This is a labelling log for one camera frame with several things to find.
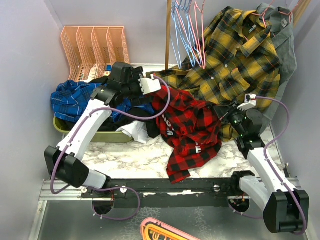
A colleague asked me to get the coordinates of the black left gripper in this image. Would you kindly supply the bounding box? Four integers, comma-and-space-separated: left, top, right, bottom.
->
122, 68, 153, 107

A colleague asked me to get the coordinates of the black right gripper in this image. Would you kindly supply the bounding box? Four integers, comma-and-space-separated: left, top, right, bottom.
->
214, 101, 247, 137

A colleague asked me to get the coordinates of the red black plaid shirt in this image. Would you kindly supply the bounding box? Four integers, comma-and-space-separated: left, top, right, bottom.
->
152, 86, 222, 184

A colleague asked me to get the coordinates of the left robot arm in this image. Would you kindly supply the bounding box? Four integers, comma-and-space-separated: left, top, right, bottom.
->
44, 62, 161, 198

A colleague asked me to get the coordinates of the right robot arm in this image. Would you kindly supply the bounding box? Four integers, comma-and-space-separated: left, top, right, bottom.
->
213, 104, 310, 235

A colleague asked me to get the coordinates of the yellow plaid shirt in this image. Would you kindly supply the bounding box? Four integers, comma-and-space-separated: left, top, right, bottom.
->
152, 6, 282, 142

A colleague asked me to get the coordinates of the blue plaid shirt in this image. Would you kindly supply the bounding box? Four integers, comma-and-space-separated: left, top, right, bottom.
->
50, 79, 133, 123

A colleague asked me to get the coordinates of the pink hanger under yellow shirt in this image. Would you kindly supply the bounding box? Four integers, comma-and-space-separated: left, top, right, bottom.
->
222, 0, 276, 42

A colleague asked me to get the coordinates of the grey shirt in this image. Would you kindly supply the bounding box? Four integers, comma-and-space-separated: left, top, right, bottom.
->
254, 2, 298, 123

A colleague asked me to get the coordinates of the pink hanger under grey shirt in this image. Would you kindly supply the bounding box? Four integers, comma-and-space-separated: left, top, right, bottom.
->
280, 0, 305, 25

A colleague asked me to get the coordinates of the black garment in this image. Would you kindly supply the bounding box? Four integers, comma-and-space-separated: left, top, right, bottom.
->
59, 76, 161, 138

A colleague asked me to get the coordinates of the white garment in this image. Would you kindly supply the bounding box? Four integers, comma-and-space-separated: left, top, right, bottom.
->
116, 120, 149, 144

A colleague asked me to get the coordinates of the pink file organizer rack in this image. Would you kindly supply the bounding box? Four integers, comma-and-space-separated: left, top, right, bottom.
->
60, 26, 130, 82

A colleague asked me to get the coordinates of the green laundry basket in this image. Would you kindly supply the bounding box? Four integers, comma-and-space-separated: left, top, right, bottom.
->
53, 116, 133, 143

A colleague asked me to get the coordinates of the wooden rack pole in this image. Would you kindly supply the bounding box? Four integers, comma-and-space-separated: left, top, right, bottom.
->
165, 0, 172, 70

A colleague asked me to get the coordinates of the pink orange oval object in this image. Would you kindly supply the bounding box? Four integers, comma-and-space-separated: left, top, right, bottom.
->
140, 217, 198, 240

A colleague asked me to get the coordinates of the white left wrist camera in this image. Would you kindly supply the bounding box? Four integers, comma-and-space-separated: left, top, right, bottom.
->
138, 78, 162, 95

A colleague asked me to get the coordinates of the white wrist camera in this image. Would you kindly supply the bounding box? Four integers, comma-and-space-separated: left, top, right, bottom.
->
237, 94, 257, 111
138, 78, 162, 95

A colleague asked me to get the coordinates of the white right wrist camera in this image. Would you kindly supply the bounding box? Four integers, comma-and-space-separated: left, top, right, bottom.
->
237, 94, 257, 111

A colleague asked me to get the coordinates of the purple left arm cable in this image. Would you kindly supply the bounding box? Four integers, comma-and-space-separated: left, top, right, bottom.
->
50, 74, 172, 222

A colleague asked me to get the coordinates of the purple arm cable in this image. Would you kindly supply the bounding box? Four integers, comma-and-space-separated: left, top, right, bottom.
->
228, 96, 308, 236
50, 74, 172, 222

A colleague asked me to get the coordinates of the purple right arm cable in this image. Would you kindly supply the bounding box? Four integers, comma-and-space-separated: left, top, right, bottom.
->
228, 96, 308, 236

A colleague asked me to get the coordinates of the pink wire hanger on rack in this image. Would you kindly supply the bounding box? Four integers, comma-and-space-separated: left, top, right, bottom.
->
186, 0, 207, 69

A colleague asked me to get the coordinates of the blue wire hanger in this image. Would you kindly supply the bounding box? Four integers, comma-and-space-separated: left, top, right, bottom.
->
170, 0, 202, 69

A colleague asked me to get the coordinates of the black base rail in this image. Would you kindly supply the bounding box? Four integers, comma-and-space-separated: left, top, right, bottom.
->
82, 177, 261, 210

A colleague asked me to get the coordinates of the aluminium rail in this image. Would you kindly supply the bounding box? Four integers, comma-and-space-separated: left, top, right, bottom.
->
39, 179, 87, 202

